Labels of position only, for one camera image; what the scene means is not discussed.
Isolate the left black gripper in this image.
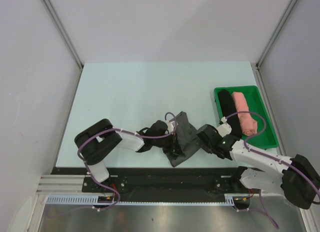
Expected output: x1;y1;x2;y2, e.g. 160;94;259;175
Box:
152;131;184;157

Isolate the grey t shirt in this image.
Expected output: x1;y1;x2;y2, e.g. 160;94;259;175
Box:
167;111;200;168

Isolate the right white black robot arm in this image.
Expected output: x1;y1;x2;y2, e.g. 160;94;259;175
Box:
196;124;320;210

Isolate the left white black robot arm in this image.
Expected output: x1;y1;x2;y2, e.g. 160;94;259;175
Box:
74;118;185;192

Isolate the pink rolled t shirt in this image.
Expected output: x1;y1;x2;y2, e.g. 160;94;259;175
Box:
231;92;258;137

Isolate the green plastic tray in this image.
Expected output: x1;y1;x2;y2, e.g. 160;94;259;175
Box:
213;85;279;150

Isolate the black rolled t shirt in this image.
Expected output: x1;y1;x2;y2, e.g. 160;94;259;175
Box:
217;89;243;139

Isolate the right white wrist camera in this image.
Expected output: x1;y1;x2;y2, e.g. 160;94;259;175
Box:
216;116;232;137

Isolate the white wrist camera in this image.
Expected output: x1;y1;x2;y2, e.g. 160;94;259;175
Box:
216;116;232;137
164;120;178;134

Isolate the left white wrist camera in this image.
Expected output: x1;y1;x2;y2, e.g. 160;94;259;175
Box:
164;120;178;134

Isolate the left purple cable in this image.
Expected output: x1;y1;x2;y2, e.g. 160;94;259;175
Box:
77;112;179;185

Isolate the purple cable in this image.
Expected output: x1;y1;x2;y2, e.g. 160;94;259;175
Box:
77;112;179;185
223;111;320;200

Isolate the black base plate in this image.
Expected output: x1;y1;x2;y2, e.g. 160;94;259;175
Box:
51;167;250;203

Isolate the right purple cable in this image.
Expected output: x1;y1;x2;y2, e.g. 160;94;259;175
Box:
223;111;320;200

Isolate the white slotted cable duct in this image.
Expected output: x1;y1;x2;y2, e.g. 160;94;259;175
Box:
46;194;114;206

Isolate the aluminium frame rail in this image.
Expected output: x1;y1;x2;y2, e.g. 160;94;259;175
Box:
36;175;85;195

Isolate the right aluminium corner post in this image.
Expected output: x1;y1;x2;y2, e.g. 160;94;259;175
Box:
255;0;300;69

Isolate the aluminium corner post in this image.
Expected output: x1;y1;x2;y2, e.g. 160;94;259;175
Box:
255;0;300;69
40;0;84;70

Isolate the left aluminium corner post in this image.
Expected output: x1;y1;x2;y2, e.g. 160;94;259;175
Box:
40;0;84;70

